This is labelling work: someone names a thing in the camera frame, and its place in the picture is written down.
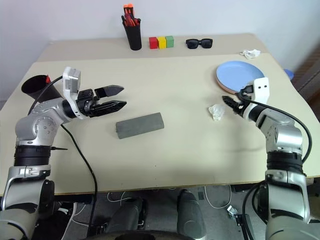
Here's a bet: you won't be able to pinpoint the empty black cup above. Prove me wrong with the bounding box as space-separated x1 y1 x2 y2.
21 74 63 103

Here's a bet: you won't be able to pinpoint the light blue plate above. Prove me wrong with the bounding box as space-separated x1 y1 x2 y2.
216 60 265 92

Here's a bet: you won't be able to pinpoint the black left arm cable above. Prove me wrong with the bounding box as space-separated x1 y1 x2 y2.
29 75 99 227

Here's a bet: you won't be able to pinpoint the red pen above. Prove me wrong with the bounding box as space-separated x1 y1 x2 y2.
124 14 140 27

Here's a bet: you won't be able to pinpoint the dark ribbed panel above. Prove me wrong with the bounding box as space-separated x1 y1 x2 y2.
291 48 320 103

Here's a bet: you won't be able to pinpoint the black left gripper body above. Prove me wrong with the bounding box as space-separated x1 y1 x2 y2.
74 88 101 118

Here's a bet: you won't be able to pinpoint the white looped floor cable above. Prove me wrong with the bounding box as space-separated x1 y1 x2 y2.
203 184 233 209

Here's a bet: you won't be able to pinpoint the dark rounded shape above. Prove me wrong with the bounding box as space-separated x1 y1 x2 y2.
176 189 207 238
109 197 148 234

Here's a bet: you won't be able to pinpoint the black floor foot bar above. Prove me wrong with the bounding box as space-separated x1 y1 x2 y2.
234 213 253 240

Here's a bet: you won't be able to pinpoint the pink plate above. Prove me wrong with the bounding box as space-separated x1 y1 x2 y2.
216 74 242 95

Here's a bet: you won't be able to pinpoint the flat crumpled white tissue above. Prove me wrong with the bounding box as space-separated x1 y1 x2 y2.
239 49 261 60

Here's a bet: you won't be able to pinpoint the crumpled white paper ball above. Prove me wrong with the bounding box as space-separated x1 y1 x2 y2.
208 104 225 122

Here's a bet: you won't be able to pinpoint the metal caster bracket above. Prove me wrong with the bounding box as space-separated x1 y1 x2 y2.
226 206 238 221

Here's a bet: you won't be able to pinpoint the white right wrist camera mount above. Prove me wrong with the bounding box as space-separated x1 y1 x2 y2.
246 76 271 121

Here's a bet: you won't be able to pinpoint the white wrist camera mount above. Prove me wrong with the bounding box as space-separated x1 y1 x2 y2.
246 76 271 121
61 66 86 120

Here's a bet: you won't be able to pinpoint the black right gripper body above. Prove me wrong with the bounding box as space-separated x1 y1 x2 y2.
235 85 254 116

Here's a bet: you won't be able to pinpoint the grey glasses case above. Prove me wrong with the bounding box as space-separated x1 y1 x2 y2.
115 112 165 140

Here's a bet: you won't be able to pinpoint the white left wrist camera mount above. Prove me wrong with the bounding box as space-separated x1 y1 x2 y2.
61 66 86 120

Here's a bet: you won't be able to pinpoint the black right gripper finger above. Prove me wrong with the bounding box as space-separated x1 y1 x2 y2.
221 95 241 108
228 103 243 115

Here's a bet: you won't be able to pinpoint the long white floor cable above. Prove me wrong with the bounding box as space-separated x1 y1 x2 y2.
62 201 86 224

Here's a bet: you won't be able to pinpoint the black sunglasses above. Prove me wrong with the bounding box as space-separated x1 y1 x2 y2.
185 38 213 50

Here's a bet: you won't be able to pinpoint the white tangled floor cable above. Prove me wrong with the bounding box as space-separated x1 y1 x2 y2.
106 190 134 205

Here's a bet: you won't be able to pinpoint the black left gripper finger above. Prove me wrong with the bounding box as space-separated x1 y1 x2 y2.
89 100 128 118
94 84 125 99

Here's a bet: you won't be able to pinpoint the black pen holder cup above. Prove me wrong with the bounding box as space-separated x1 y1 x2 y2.
124 24 143 51

